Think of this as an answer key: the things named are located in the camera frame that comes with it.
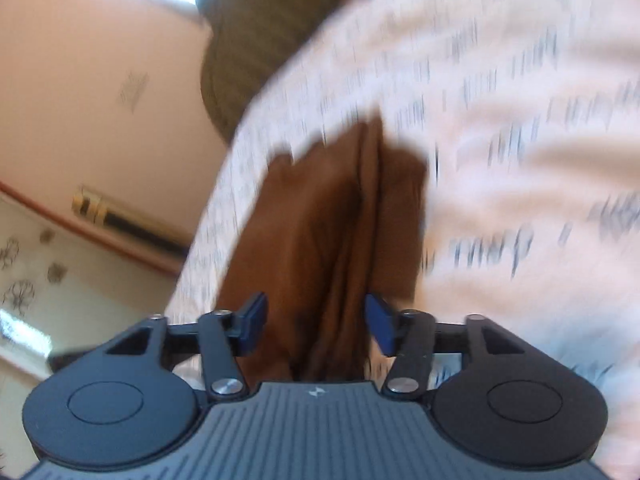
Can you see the green upholstered headboard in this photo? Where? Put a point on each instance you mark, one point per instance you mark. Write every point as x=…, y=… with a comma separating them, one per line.
x=250, y=50

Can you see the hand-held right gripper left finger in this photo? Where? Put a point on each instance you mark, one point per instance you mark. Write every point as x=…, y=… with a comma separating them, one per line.
x=255, y=317

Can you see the gold and black bar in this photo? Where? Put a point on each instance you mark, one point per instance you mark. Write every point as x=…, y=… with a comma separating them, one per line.
x=125, y=220

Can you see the brown knit sweater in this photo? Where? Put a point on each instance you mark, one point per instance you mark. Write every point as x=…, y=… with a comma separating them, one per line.
x=320, y=220

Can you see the floral patterned panel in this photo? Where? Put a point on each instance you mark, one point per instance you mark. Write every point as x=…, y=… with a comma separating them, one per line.
x=45, y=280

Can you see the white wall socket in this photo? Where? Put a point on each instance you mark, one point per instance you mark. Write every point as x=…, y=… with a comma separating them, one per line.
x=134, y=91

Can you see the white script-printed blanket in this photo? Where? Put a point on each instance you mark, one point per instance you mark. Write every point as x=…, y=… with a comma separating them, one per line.
x=500, y=160

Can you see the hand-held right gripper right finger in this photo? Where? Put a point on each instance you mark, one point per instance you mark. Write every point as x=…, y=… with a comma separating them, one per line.
x=380, y=322

